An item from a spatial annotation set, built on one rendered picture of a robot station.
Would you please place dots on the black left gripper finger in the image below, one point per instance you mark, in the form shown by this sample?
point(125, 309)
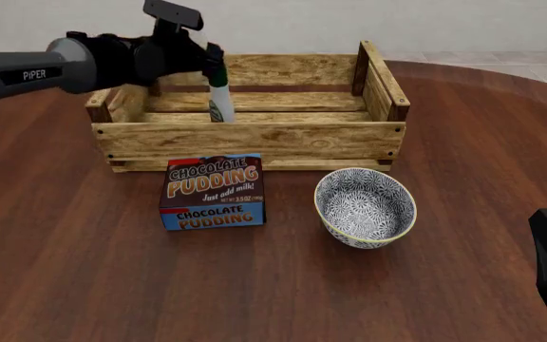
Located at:
point(215, 56)

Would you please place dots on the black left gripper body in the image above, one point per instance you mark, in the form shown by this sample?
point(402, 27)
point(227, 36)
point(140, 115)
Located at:
point(162, 58)

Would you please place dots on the white salad dressing bottle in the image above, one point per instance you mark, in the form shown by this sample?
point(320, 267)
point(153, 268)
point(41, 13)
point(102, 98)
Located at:
point(221, 98)

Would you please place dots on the grey and black left robot arm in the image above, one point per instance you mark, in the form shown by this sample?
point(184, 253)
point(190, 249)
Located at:
point(26, 76)

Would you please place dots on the wooden slat tray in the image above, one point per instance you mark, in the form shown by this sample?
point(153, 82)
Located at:
point(254, 137)

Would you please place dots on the small flat plate on stalk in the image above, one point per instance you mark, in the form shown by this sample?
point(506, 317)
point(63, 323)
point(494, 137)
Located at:
point(174, 11)

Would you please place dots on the chocolate pudding box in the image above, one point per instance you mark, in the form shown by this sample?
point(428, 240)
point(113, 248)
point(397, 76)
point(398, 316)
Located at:
point(213, 194)

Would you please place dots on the patterned blue white bowl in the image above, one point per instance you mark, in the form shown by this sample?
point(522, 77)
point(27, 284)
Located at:
point(366, 208)

